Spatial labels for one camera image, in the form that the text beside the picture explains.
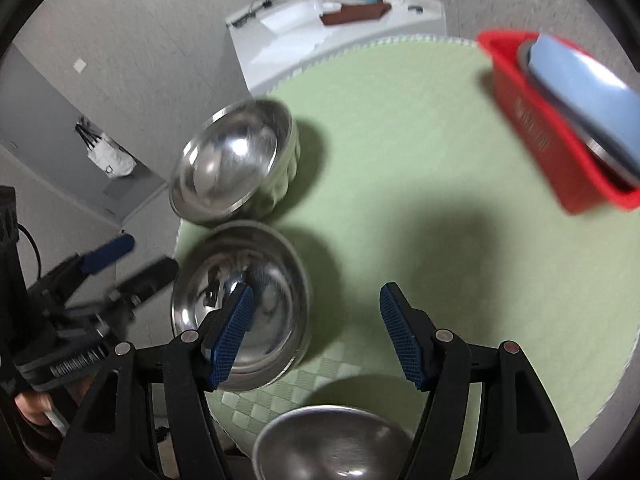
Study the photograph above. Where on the matte steel bowl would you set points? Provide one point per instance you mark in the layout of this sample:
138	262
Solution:
330	445

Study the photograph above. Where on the grey steel plate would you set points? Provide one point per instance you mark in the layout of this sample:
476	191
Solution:
607	162

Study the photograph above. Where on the white wall switch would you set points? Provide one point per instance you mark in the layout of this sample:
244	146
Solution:
80	65

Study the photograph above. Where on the red plastic basket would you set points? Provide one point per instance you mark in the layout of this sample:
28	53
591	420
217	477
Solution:
555	160

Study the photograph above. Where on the brown tray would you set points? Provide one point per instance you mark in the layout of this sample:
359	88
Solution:
352	14

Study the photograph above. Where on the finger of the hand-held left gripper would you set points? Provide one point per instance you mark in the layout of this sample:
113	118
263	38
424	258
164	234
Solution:
107	252
150	277

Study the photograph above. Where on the person's left hand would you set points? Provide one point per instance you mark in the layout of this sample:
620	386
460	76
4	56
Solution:
32	407

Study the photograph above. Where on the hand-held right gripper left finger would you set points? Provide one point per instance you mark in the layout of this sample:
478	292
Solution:
229	342

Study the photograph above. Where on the smooth steel bowl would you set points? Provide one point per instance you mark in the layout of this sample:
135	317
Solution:
270	310

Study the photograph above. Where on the green checked table mat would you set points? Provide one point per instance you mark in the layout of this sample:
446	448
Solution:
400	185

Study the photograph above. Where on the blue plate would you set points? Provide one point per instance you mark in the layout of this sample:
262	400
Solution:
585	85

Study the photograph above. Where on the white cabinet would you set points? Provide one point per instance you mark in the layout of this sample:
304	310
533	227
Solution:
280	62

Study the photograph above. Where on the ribbed steel bowl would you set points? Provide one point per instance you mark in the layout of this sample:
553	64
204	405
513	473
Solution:
235	160

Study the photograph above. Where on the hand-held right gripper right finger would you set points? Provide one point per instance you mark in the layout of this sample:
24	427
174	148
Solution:
402	342

